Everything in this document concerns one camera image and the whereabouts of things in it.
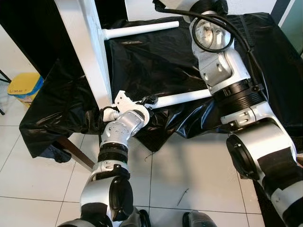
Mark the white plastic table leg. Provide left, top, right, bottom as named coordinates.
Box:
left=149, top=89, right=212, bottom=110
left=101, top=21, right=180, bottom=41

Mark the white plastic table top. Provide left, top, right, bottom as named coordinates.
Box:
left=54, top=0, right=113, bottom=110

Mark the black plastic table cover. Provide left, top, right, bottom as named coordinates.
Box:
left=19, top=12, right=303, bottom=159

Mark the brown wooden table leg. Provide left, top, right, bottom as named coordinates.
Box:
left=57, top=137, right=95, bottom=171

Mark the dark grey robot left foot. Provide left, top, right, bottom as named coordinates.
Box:
left=124, top=208, right=151, bottom=227

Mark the dark grey robot foot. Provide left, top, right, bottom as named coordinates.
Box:
left=124, top=208, right=151, bottom=227
left=182, top=211, right=217, bottom=227

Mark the dark grey robot right foot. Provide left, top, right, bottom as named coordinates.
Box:
left=182, top=211, right=217, bottom=227

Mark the thin black stand leg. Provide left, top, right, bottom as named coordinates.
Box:
left=0, top=70, right=11, bottom=116

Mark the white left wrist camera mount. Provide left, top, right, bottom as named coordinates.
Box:
left=102, top=90, right=143, bottom=122

